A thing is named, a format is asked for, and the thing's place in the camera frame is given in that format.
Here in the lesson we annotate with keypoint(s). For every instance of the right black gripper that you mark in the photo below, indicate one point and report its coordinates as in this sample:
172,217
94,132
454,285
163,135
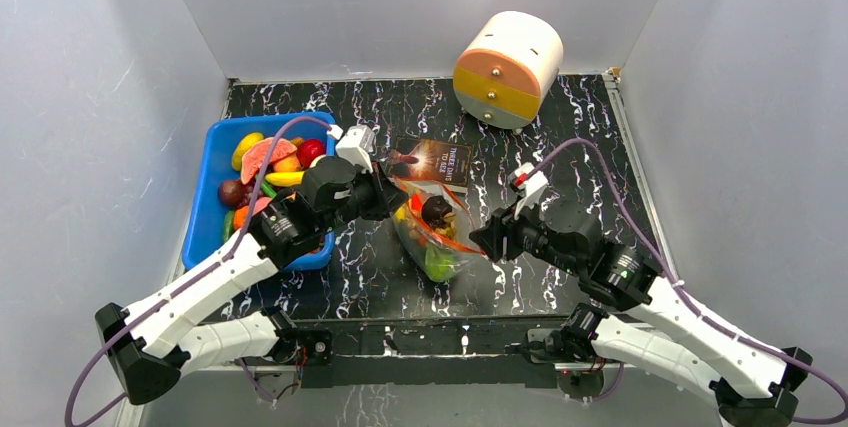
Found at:
502,238

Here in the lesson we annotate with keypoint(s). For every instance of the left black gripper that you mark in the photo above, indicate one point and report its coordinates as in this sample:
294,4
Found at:
388,196

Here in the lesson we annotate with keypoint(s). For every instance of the brown toy longan bunch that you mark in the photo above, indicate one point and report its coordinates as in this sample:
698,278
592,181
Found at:
421,233

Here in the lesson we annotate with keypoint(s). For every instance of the dark toy mangosteen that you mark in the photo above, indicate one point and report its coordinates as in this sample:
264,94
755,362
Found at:
437,212

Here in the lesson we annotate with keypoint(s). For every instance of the green toy lime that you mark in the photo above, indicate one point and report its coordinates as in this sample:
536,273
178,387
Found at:
441,265

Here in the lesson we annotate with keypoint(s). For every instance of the clear zip top bag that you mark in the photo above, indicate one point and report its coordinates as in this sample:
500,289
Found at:
418,192

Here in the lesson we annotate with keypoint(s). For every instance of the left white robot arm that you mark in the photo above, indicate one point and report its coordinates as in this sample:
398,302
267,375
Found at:
153,343

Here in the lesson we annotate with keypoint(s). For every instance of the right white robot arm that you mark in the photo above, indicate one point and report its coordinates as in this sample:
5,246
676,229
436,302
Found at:
637,317

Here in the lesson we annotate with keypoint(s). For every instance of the dark paperback book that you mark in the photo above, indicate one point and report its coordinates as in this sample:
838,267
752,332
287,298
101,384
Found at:
431,160

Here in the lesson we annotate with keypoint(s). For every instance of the red toy apple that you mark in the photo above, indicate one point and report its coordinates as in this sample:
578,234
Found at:
310,150

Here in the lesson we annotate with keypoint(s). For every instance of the single yellow toy banana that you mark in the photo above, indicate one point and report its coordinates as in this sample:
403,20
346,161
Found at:
284,179

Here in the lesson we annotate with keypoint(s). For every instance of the pink toy watermelon slice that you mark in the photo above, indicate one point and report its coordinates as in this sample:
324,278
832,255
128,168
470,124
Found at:
282,158

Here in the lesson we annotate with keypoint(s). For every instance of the orange toy tangerine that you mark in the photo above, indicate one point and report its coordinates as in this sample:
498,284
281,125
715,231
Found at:
240,217

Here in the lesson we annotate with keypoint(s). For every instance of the yellow toy mango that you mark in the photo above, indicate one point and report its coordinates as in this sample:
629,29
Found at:
244,145

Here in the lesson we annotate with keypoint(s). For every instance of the round three-drawer cabinet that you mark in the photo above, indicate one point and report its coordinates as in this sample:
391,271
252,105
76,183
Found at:
505,73

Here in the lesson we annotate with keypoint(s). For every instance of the blue plastic bin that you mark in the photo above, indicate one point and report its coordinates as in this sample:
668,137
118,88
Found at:
206,224

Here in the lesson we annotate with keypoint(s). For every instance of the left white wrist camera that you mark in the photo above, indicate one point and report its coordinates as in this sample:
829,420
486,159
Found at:
354,145

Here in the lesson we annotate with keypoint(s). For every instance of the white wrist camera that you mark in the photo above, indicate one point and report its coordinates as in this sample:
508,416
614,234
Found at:
529,182
354,145

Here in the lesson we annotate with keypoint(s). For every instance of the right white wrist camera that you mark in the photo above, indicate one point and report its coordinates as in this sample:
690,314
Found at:
529,182

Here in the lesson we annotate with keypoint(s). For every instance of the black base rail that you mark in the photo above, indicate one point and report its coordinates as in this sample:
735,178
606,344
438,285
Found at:
424,344

